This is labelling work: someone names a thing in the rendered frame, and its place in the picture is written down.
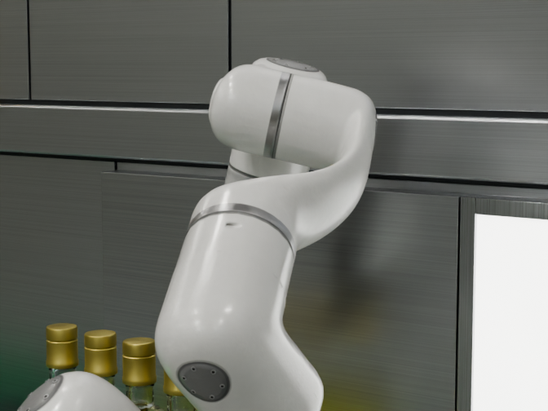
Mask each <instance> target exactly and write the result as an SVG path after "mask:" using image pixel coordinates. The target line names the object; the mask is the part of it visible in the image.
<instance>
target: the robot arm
mask: <svg viewBox="0 0 548 411"><path fill-rule="evenodd" d="M209 120H210V124H211V128H212V131H213V133H214V136H215V137H216V138H217V140H218V141H219V142H220V143H222V144H224V145H225V146H227V147H229V148H231V149H232V152H231V156H230V162H229V164H228V172H227V176H226V179H225V184H224V185H222V186H220V187H217V188H215V189H213V190H212V191H210V192H208V193H207V194H206V195H205V196H203V198H202V199H200V201H199V202H198V203H197V206H196V208H195V210H194V211H193V213H192V217H191V220H190V224H189V226H188V230H187V234H186V237H185V239H184V243H183V247H182V249H181V252H180V255H179V259H178V262H177V264H176V267H175V271H174V273H173V276H172V278H171V281H170V285H169V288H168V290H167V293H166V297H165V300H164V303H163V305H162V308H161V312H160V315H159V317H158V321H157V327H156V332H155V348H156V352H157V357H158V359H159V361H160V363H161V366H162V367H163V369H164V370H165V372H166V374H167V375H168V377H169V378H170V380H171V381H172V382H173V383H174V384H175V385H176V386H177V388H178V389H179V390H180V391H181V392H182V394H183V395H184V396H185V397H186V398H187V399H188V401H189V402H190V403H191V404H192V405H193V406H194V407H195V409H196V410H197V411H320V409H321V406H322V403H323V399H324V387H323V383H322V381H321V379H320V376H319V374H318V373H317V371H316V370H315V369H314V367H313V366H312V364H311V363H310V362H309V361H308V359H307V358H306V356H305V355H304V354H303V353H302V352H301V351H300V349H299V348H298V346H297V345H296V344H295V343H294V341H293V340H292V339H291V337H290V336H289V335H288V334H287V332H286V331H285V327H284V325H283V314H284V310H285V303H286V295H287V291H288V288H289V281H290V277H291V273H292V270H293V267H294V260H295V255H296V251H297V250H300V249H302V248H304V247H307V246H309V245H311V244H313V243H314V242H316V241H318V240H320V239H321V238H322V237H324V236H326V235H328V234H329V233H330V232H332V231H333V230H334V229H335V228H336V227H337V226H339V225H340V224H341V223H342V222H343V221H344V220H345V219H346V218H347V217H348V216H349V214H350V213H351V212H352V211H353V210H354V209H355V207H356V205H357V203H358V201H359V200H360V198H361V196H362V193H363V191H364V189H365V185H366V182H367V179H368V176H369V168H370V163H371V158H372V154H373V146H374V145H375V141H376V140H375V136H376V130H377V126H378V115H377V113H376V109H375V107H374V104H373V101H372V100H371V99H370V98H369V97H368V96H367V95H366V94H365V93H363V92H362V91H359V90H357V89H355V88H351V87H349V86H343V85H339V84H336V83H332V82H327V79H326V76H325V75H324V74H323V73H322V72H321V71H320V70H319V69H317V68H315V67H312V66H310V65H307V64H303V63H302V62H299V61H293V60H286V59H282V58H272V57H267V58H261V59H259V60H256V61H255V62H253V64H243V65H240V66H238V67H236V68H234V69H232V70H231V71H230V72H229V73H227V74H226V75H225V77H224V78H221V79H220V80H219V81H218V83H217V84H216V86H215V88H214V91H213V94H212V96H211V100H210V107H209ZM310 167H311V168H315V169H318V170H315V171H312V172H309V170H310ZM27 397H28V398H27V399H26V400H25V401H24V402H23V403H22V405H21V406H20V407H19V408H18V409H17V411H141V410H140V409H139V408H138V407H137V406H136V405H135V404H134V403H133V402H132V401H131V400H130V399H129V398H128V397H126V396H125V395H124V394H123V393H122V392H120V391H119V390H118V389H117V388H116V387H115V386H114V385H112V384H111V383H110V382H108V381H106V380H104V379H103V378H101V377H99V376H97V375H94V374H92V373H87V372H82V371H74V372H68V373H62V374H60V375H58V376H56V377H54V378H51V379H47V380H46V381H45V383H43V384H42V385H41V386H40V387H39V388H37V389H36V390H35V391H34V392H31V393H30V394H29V395H28V396H27Z"/></svg>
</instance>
